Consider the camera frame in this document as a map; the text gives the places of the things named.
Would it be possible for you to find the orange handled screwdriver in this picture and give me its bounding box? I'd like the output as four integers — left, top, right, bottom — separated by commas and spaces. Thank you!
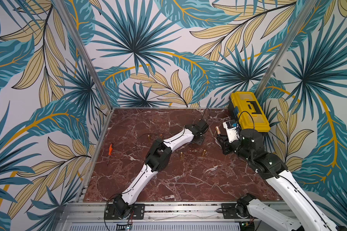
107, 143, 113, 165

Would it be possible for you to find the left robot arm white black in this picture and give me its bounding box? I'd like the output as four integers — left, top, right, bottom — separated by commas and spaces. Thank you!
109, 119, 209, 219

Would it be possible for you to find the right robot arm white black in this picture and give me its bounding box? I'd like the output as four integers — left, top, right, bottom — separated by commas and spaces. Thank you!
216, 127, 347, 231

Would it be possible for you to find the yellow black toolbox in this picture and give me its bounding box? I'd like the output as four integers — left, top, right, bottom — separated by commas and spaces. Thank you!
228, 91, 271, 133

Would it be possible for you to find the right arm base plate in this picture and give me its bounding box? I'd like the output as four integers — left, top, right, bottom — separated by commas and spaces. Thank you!
216, 203, 254, 219

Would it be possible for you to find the black lipstick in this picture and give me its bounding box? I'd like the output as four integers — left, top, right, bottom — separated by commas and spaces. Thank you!
215, 126, 221, 136

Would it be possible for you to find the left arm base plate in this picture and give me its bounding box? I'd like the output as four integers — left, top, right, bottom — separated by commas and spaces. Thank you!
104, 203, 145, 220

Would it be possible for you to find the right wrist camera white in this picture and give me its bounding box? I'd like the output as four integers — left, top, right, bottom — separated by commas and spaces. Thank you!
223, 119, 240, 143

